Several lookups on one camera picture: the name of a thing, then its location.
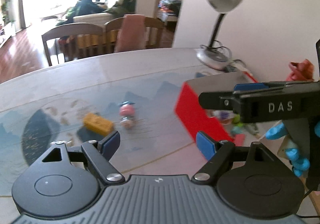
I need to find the dark wooden chair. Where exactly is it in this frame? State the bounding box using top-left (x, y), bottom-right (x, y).
top-left (41, 23), bottom-right (107, 66)

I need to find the pink towel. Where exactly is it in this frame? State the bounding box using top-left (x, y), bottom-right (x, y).
top-left (114, 14), bottom-right (146, 52)

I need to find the wooden chair with pink towel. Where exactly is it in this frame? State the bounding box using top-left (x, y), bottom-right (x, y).
top-left (104, 14), bottom-right (164, 54)

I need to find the blue-gloved right hand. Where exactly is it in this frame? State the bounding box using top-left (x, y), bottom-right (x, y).
top-left (265, 119), bottom-right (319, 177)

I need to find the pink cartoon figurine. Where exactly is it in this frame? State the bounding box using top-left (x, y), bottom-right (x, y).
top-left (119, 101), bottom-right (136, 129)

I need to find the red water bottle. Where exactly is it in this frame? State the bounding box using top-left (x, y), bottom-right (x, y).
top-left (286, 59), bottom-right (314, 81)

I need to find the grey desk lamp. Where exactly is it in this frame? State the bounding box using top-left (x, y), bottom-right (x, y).
top-left (196, 0), bottom-right (244, 71)

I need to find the red and white cardboard box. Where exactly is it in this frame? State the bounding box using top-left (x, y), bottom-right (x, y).
top-left (175, 71), bottom-right (257, 141)

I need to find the small red box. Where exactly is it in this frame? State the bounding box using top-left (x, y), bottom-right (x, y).
top-left (234, 134), bottom-right (246, 147)

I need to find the teal small toy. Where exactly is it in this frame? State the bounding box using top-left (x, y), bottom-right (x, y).
top-left (230, 115), bottom-right (244, 137)

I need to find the sofa with clothes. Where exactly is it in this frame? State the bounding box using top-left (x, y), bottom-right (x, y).
top-left (56, 0), bottom-right (136, 26)

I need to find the yellow essential oil box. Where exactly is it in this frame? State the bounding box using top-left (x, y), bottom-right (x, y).
top-left (82, 113), bottom-right (114, 136)

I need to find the painted landscape table mat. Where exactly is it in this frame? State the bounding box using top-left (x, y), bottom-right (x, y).
top-left (1, 67), bottom-right (212, 197)

